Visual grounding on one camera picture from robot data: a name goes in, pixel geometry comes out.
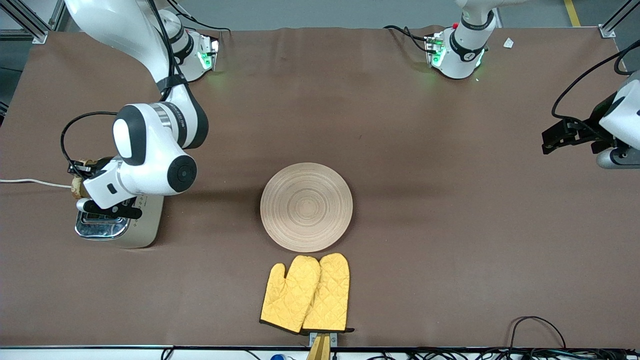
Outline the yellow floor tape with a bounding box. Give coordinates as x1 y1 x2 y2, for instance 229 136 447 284
563 0 582 28

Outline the cream and chrome toaster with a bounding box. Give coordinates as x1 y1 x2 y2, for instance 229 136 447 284
75 192 165 249

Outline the brown table cover sheet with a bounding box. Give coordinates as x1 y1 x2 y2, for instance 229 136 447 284
0 26 640 349

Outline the black left arm base cable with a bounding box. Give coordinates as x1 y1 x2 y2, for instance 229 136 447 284
383 24 432 54

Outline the aluminium frame profile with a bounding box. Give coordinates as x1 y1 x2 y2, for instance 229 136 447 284
599 0 640 39
0 0 69 45

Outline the black arm base cable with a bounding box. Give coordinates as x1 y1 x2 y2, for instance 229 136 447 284
383 24 432 54
167 0 232 35

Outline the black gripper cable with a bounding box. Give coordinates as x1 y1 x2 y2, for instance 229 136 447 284
60 111 119 173
551 39 640 123

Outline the black looped cable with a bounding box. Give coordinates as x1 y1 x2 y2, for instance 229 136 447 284
508 315 567 351

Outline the brown bread slice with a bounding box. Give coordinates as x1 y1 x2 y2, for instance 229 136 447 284
70 158 101 200

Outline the black right arm base cable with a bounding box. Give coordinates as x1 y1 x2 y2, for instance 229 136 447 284
167 0 232 35

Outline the black cable bundle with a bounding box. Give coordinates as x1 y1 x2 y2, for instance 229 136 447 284
350 347 640 360

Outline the white toaster power cable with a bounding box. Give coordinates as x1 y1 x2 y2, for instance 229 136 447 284
0 178 74 190

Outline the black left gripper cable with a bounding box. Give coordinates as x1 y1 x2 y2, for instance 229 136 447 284
551 39 640 123

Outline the yellow quilted oven mitt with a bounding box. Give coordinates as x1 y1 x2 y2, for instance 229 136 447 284
301 252 355 334
259 255 321 334

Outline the small metal bracket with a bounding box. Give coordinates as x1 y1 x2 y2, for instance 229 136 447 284
309 331 339 349

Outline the round wooden plate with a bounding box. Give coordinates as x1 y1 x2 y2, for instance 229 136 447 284
260 162 354 254

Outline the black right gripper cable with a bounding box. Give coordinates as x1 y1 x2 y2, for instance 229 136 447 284
60 111 119 173

